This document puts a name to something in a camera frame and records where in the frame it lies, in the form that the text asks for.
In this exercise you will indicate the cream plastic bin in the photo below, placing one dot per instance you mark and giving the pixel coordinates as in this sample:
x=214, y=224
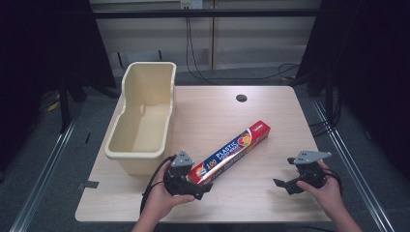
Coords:
x=145, y=119

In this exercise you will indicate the black horizontal bar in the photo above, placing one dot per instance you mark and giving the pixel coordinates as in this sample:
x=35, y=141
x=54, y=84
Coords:
x=206, y=13

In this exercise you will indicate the white wall socket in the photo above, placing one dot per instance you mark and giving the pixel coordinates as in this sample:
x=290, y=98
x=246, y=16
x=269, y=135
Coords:
x=191, y=4

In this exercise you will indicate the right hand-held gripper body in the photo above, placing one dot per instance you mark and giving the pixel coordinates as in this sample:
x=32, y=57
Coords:
x=309, y=167

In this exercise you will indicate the person's right hand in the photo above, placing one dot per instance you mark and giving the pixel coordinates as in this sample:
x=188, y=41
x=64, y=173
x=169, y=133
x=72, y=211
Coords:
x=324, y=193

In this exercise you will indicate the long red and blue box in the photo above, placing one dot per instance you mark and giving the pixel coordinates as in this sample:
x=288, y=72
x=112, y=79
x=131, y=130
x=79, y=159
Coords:
x=230, y=151

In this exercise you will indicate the black tape piece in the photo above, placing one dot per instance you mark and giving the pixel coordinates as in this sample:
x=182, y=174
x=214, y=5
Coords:
x=87, y=184

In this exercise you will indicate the person's left hand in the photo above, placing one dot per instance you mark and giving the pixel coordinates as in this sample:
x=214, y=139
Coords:
x=161, y=199

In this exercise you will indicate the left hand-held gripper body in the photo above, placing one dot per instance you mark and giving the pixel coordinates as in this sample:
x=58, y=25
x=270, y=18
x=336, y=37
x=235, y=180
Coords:
x=175, y=180

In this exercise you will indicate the black metal stand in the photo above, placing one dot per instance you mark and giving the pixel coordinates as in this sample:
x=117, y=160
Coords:
x=328, y=93
x=64, y=103

